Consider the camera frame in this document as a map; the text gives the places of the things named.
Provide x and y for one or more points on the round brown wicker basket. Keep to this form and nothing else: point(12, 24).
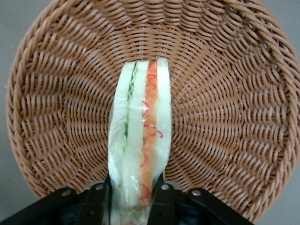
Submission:
point(222, 105)

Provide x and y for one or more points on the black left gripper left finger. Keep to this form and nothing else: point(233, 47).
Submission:
point(93, 206)

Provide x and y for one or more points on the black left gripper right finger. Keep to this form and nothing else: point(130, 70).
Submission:
point(165, 206)

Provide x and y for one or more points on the triangle sandwich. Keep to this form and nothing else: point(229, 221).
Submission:
point(138, 122)

